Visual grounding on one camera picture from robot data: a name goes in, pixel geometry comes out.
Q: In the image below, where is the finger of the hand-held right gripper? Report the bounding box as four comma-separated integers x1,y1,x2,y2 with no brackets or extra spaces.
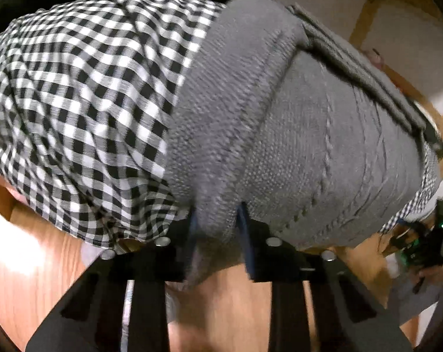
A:
386,218,427,255

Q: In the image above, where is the grey cable-knit sweater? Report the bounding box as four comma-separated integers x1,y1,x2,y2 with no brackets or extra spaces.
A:
166,0,443,287

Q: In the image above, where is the person's right hand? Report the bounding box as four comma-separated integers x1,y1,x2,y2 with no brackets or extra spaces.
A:
414,260,443,292

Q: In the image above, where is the wooden bunk bed frame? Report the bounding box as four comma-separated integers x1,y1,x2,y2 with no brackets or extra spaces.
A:
339,0,443,180

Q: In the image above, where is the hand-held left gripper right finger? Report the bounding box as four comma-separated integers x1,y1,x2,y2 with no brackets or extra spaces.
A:
236,203,415,352

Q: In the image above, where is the person's right leg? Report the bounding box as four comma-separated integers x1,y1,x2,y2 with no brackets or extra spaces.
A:
388,279,443,325

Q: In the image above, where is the black-and-white checkered bed sheet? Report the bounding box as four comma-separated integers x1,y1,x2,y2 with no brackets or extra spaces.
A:
0,0,442,253

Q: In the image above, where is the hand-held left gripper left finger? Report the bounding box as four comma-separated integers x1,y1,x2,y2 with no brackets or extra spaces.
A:
25,205,200,352

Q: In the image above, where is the pink plush toy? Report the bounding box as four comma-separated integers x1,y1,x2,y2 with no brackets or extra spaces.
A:
366,48,387,70

